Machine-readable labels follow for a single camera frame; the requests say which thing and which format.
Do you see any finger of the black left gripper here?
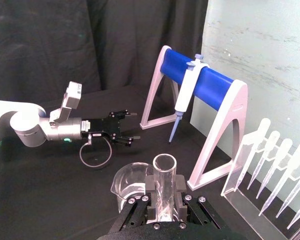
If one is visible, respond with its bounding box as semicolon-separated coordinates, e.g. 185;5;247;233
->
111;134;142;148
108;108;138;119

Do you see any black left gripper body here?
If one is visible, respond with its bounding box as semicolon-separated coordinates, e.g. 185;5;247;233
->
80;113;123;145

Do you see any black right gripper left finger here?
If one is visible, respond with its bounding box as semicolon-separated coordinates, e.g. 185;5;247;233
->
110;174;159;232

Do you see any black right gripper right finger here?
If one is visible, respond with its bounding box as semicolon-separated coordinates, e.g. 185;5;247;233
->
174;174;224;230

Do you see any clear glass tube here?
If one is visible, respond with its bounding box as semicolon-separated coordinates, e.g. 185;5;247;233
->
152;154;178;222

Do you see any clear glass beaker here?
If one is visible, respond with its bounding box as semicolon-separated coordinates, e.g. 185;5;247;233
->
110;162;156;214

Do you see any clear acrylic pipette rack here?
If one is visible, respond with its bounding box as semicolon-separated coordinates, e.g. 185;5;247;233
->
221;129;300;240

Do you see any white pipette with blue tip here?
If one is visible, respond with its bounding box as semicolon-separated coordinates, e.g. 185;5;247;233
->
168;54;211;144

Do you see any black table cloth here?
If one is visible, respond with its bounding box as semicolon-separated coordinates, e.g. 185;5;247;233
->
0;84;300;240

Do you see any black backdrop curtain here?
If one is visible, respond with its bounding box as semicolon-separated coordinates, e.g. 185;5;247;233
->
0;0;210;102

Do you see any white stand with blue bar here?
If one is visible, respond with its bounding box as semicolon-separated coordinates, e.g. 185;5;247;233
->
139;45;249;192

